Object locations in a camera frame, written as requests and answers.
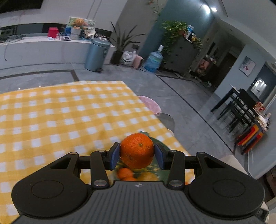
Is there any green plastic bowl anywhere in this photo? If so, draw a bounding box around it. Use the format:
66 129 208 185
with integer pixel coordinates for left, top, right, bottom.
109 132 174 182

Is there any large orange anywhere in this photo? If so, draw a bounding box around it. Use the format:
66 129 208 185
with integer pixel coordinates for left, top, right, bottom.
117 167 133 180

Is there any small orange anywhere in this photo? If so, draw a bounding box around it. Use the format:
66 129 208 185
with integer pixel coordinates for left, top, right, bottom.
122 176 137 182

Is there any beige sofa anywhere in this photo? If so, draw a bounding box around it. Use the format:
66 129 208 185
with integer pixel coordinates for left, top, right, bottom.
219 155 269 223

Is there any yellow white checkered tablecloth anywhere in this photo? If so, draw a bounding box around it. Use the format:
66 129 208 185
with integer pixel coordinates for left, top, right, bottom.
1 81 184 223

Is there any yellow green apple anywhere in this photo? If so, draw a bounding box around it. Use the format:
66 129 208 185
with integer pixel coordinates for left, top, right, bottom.
137 172 159 182

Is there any black dining table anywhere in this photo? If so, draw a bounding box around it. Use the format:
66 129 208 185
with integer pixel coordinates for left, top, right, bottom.
211 86 259 132

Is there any grey blue trash bin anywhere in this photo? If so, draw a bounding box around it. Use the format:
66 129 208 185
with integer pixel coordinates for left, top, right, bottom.
85 38 110 72

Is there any dark grey drawer cabinet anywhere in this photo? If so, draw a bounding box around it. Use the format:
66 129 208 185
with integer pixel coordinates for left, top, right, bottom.
163 37 199 75

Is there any blue water jug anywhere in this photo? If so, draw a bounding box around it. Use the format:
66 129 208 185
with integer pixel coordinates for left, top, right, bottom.
143 45 164 73

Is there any white tv console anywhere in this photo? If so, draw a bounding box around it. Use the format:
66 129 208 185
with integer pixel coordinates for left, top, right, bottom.
0 35 116 70

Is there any white plastic bag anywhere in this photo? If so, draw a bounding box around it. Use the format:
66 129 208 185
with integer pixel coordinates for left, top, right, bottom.
120 50 136 66

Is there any pink small heater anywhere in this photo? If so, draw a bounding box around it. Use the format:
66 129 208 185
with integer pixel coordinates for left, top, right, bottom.
131 55 143 69

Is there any red box on console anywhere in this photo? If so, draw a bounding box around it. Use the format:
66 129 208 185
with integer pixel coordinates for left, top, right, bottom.
47 27 59 39

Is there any potted long leaf plant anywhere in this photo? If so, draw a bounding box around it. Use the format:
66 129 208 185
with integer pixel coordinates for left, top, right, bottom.
110 22 147 66

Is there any green trailing ivy plant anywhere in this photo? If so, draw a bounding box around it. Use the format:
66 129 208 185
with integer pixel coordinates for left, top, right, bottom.
160 19 203 59

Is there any wall picture frame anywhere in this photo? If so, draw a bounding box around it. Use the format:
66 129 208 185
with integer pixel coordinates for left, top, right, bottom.
239 57 256 77

